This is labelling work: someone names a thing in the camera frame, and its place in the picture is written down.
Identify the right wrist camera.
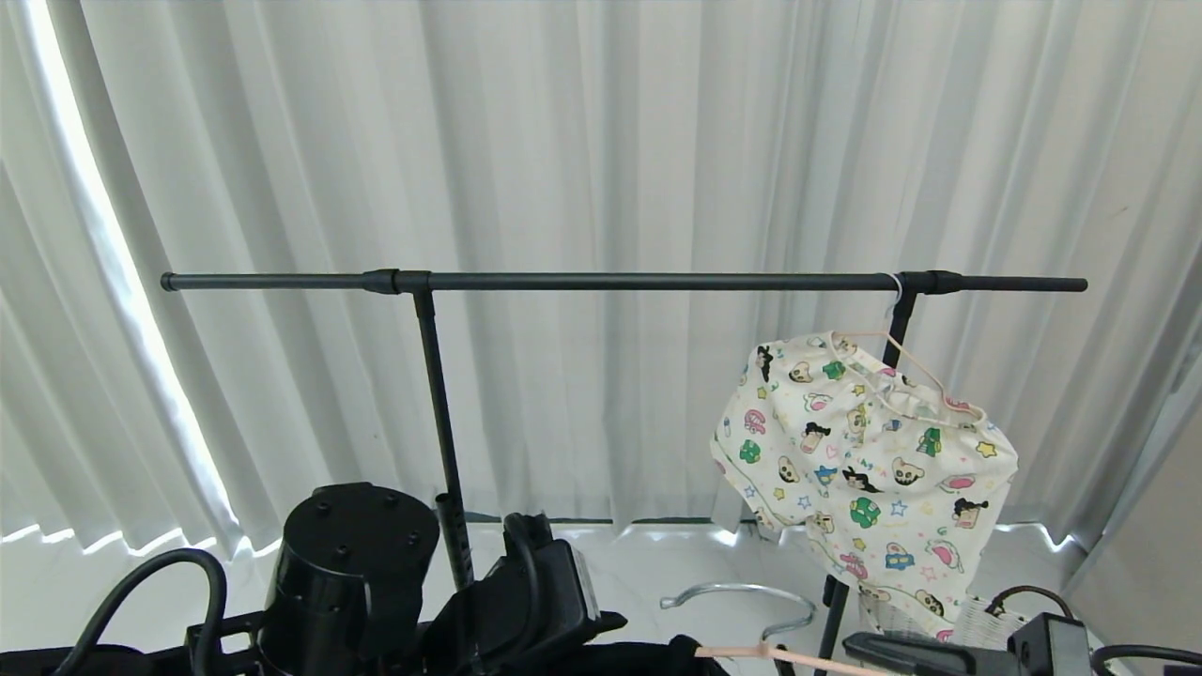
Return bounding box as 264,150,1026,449
1009,612,1092,676

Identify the white curtain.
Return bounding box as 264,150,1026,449
0,0,1202,555

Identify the pink clothes hanger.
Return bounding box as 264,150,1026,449
831,274,987,423
660,582,902,676

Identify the white laundry basket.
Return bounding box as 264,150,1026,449
859,585,1073,651

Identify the black clothes rack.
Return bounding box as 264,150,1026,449
160,269,1088,676

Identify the cream printed garment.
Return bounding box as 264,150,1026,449
711,330,1020,644

